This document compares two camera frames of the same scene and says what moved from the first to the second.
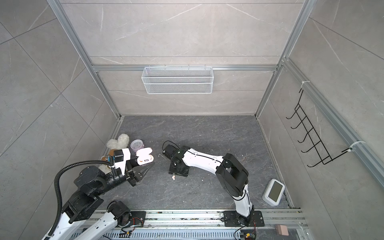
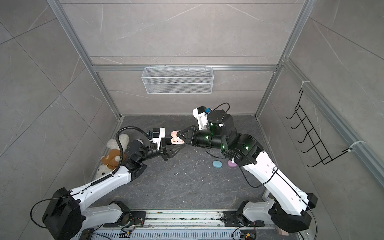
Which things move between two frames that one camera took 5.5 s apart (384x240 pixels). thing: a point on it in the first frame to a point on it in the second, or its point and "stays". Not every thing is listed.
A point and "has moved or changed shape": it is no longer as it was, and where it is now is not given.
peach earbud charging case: (144, 156) has moved or changed shape
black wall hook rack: (319, 147) stays
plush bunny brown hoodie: (120, 143) to (109, 159)
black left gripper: (131, 174) to (165, 152)
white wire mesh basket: (178, 80) stays
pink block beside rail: (283, 229) stays
